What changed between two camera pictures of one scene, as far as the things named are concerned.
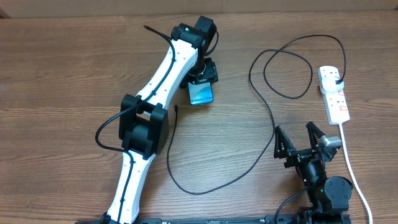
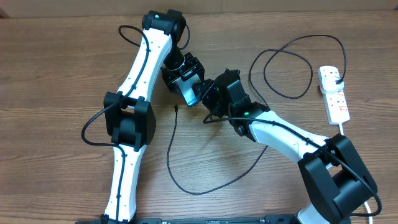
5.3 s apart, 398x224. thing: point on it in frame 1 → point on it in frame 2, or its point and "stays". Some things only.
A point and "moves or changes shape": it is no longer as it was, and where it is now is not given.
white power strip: (335, 102) stays
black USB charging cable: (305, 59) stays
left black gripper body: (209, 73) → (189, 66)
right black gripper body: (298, 156) → (211, 99)
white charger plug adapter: (328, 85) stays
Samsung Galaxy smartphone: (201, 93) moves or changes shape
